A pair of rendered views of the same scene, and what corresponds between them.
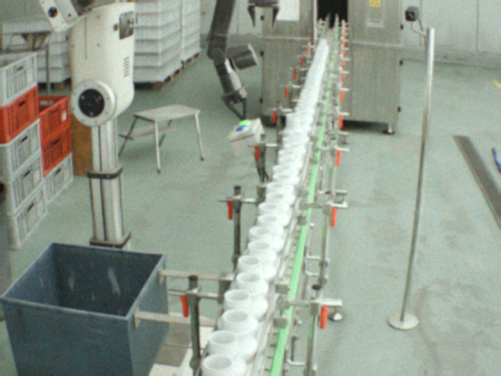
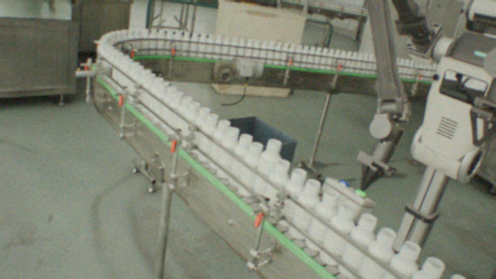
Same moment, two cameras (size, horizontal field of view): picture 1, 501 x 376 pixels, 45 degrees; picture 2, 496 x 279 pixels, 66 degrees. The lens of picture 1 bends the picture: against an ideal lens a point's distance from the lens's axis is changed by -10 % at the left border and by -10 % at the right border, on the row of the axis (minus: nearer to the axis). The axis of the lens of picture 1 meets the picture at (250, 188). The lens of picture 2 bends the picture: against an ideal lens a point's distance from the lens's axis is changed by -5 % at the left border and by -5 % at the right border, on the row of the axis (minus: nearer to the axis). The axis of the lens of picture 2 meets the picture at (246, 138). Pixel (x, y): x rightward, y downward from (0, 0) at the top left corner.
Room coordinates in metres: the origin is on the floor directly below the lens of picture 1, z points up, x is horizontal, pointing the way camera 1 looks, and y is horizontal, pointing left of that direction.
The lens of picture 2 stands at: (2.34, -0.98, 1.64)
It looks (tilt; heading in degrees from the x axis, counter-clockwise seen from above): 23 degrees down; 129
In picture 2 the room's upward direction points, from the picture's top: 11 degrees clockwise
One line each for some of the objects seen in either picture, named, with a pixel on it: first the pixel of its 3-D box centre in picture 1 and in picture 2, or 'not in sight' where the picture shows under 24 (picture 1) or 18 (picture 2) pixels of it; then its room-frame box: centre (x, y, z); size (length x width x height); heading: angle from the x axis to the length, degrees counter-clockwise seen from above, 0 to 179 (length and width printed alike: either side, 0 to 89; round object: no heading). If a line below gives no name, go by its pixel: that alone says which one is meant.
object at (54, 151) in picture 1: (33, 149); not in sight; (4.33, 1.58, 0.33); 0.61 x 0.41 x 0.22; 175
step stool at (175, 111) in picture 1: (158, 133); not in sight; (5.14, 0.74, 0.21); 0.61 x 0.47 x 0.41; 45
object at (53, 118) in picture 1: (32, 119); not in sight; (4.33, 1.58, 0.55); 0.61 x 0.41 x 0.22; 175
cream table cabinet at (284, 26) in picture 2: not in sight; (254, 49); (-1.36, 3.41, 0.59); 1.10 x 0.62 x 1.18; 64
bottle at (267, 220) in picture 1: (267, 260); (162, 102); (1.11, -0.03, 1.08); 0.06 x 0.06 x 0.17
